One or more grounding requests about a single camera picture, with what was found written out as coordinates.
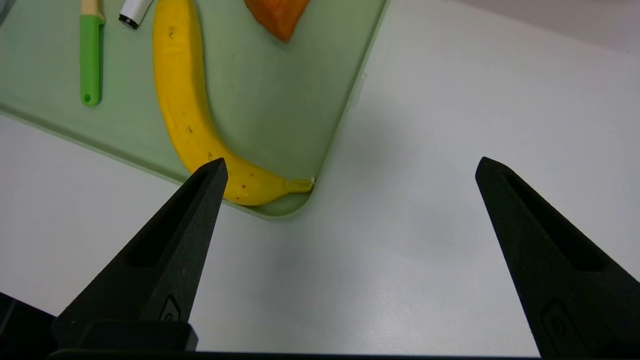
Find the yellow banana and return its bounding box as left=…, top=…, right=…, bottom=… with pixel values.
left=152, top=0, right=316, bottom=207

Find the wooden spork with green handle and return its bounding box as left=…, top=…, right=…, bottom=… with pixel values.
left=80, top=0, right=107, bottom=107

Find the light green plastic tray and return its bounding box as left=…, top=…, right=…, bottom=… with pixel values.
left=0, top=0, right=391, bottom=221

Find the white marker pen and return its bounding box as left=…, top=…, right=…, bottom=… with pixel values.
left=118, top=0, right=154, bottom=30

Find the orange fruit tart slice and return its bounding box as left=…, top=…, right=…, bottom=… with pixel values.
left=243, top=0, right=311, bottom=43

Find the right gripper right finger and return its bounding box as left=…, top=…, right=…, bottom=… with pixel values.
left=475, top=156, right=640, bottom=359

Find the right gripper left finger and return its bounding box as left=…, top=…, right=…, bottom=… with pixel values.
left=51, top=158, right=229, bottom=352

